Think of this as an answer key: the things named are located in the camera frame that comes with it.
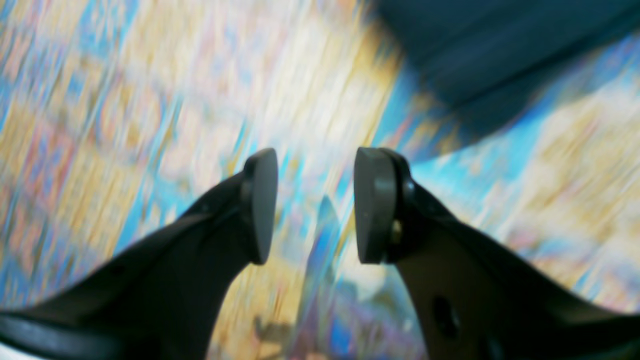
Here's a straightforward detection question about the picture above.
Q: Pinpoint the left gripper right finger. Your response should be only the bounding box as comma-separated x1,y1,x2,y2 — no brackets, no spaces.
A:
354,146,640,360

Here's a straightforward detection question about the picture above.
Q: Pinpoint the dark blue t-shirt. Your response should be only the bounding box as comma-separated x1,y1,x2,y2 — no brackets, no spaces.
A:
373,0,639,150

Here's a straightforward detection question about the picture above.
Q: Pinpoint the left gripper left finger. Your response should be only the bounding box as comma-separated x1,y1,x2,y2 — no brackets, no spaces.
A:
0,148,278,360

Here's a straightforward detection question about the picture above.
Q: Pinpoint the patterned tablecloth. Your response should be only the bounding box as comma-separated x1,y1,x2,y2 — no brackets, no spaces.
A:
1,0,639,360

